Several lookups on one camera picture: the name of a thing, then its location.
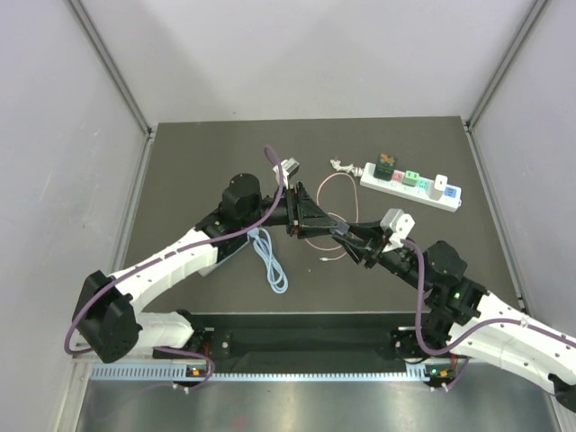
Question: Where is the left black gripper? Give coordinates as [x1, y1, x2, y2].
[241, 181, 339, 239]

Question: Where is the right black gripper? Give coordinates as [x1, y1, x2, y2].
[334, 219, 433, 293]

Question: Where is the dark grey charger plug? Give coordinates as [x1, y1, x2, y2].
[330, 220, 350, 238]

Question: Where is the thin pink wire loop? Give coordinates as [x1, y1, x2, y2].
[303, 173, 361, 263]

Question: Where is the light green plug adapter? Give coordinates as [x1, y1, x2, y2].
[402, 170, 419, 187]

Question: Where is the dark green charger cube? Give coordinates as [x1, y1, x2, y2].
[373, 153, 398, 181]

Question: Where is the white 80W charger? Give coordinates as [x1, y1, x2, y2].
[429, 174, 447, 201]

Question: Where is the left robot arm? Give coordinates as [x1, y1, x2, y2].
[72, 174, 346, 364]

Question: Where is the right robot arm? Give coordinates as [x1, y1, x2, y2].
[331, 224, 575, 411]

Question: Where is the white multicolour power strip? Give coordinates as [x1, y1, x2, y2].
[360, 163, 462, 212]

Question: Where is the blue power strip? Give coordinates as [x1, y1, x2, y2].
[198, 243, 248, 277]

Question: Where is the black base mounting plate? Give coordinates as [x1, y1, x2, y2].
[153, 312, 429, 373]

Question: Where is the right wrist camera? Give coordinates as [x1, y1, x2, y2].
[380, 209, 415, 252]

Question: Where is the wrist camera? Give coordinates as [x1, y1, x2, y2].
[380, 209, 415, 252]
[273, 157, 300, 187]

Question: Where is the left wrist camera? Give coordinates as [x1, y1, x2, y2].
[273, 157, 300, 187]

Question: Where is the light blue coiled cable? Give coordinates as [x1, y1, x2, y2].
[246, 227, 289, 296]

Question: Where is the white knotted cord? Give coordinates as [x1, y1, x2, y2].
[329, 157, 364, 177]

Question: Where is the slotted cable duct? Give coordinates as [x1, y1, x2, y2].
[90, 363, 455, 383]

